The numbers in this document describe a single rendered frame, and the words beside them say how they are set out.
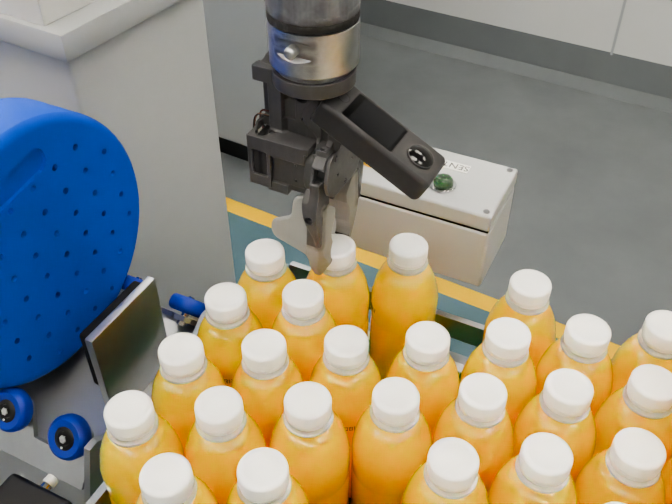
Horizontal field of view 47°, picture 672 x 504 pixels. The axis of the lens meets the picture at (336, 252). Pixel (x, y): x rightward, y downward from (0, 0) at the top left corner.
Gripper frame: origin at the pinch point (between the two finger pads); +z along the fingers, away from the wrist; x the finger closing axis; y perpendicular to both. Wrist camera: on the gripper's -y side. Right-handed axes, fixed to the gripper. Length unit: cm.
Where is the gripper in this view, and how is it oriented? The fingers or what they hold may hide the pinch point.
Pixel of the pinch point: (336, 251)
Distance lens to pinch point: 76.6
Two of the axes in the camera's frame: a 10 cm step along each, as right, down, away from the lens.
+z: 0.0, 7.5, 6.6
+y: -9.0, -2.9, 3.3
